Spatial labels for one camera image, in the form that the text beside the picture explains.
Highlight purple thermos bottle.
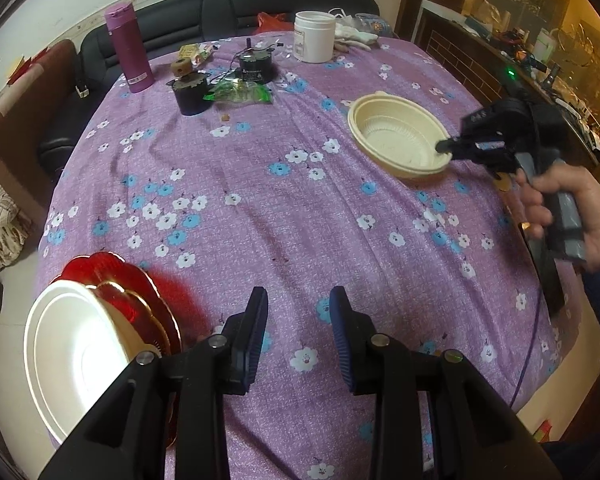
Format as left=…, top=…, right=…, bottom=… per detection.
left=104, top=3, right=155, bottom=94

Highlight green plastic packet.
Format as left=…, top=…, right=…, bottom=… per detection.
left=202, top=79, right=273, bottom=106

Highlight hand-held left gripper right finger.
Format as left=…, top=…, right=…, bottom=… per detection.
left=328, top=286, right=563, bottom=480

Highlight black leather sofa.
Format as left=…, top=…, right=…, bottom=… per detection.
left=37, top=0, right=381, bottom=161

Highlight yellow snack packet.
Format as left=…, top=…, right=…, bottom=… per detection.
left=177, top=44, right=216, bottom=68

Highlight cream plastic bowl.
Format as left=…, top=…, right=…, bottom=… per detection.
left=347, top=91, right=453, bottom=181

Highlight red dish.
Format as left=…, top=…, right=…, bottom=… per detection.
left=7, top=57, right=46, bottom=86

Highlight brown fabric sofa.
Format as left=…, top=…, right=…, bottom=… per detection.
left=0, top=39, right=78, bottom=231

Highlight red glass plate with label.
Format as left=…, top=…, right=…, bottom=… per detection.
left=96, top=282, right=174, bottom=361

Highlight wooden cabinet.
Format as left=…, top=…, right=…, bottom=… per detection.
left=415, top=0, right=600, bottom=181

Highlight white gloves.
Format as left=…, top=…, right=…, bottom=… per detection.
left=332, top=8, right=379, bottom=52

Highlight person's right hand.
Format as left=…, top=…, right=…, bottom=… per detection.
left=515, top=162, right=600, bottom=273

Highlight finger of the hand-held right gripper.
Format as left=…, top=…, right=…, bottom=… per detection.
left=434, top=136, right=473, bottom=160

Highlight purple cable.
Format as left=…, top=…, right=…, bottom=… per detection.
left=507, top=280, right=540, bottom=413

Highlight purple floral tablecloth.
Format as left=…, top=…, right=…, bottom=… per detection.
left=37, top=35, right=581, bottom=480

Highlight white plastic jar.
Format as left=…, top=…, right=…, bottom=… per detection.
left=294, top=11, right=337, bottom=64

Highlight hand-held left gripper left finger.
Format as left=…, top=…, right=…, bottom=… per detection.
left=39, top=286, right=270, bottom=480

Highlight red plastic bag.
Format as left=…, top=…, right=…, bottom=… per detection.
left=257, top=11, right=296, bottom=36

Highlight black cylindrical container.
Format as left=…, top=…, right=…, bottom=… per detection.
left=167, top=72, right=212, bottom=116

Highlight large white bowl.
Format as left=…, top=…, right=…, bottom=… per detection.
left=24, top=280, right=148, bottom=447

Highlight black electric device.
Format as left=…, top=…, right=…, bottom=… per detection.
left=230, top=37, right=286, bottom=86

